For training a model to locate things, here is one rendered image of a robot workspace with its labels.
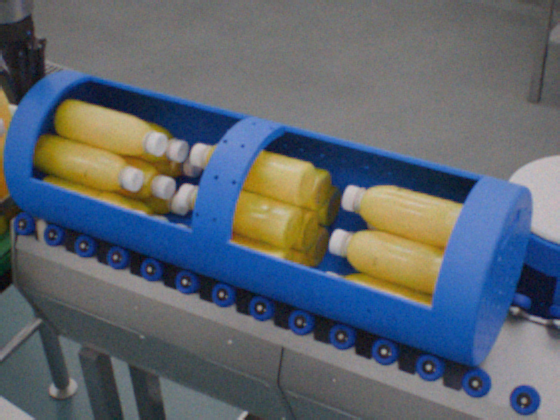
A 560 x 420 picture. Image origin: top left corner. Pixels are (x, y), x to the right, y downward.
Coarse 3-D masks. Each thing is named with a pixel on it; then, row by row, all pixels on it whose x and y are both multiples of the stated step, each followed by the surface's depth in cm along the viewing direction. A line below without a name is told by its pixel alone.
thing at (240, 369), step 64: (64, 320) 188; (128, 320) 170; (192, 320) 163; (320, 320) 157; (512, 320) 155; (192, 384) 183; (256, 384) 163; (320, 384) 153; (384, 384) 148; (448, 384) 144; (512, 384) 143
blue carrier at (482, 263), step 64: (192, 128) 173; (256, 128) 149; (64, 192) 157; (448, 192) 152; (512, 192) 132; (192, 256) 150; (256, 256) 142; (448, 256) 128; (512, 256) 140; (384, 320) 136; (448, 320) 129
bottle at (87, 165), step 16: (48, 144) 164; (64, 144) 163; (80, 144) 163; (48, 160) 164; (64, 160) 162; (80, 160) 161; (96, 160) 159; (112, 160) 160; (64, 176) 164; (80, 176) 161; (96, 176) 159; (112, 176) 159
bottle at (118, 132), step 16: (64, 112) 164; (80, 112) 163; (96, 112) 162; (112, 112) 162; (64, 128) 164; (80, 128) 162; (96, 128) 161; (112, 128) 159; (128, 128) 159; (144, 128) 159; (96, 144) 162; (112, 144) 160; (128, 144) 159; (144, 144) 158
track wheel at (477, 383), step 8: (472, 368) 140; (480, 368) 140; (464, 376) 139; (472, 376) 139; (480, 376) 138; (488, 376) 138; (464, 384) 139; (472, 384) 139; (480, 384) 138; (488, 384) 138; (472, 392) 139; (480, 392) 138; (488, 392) 138
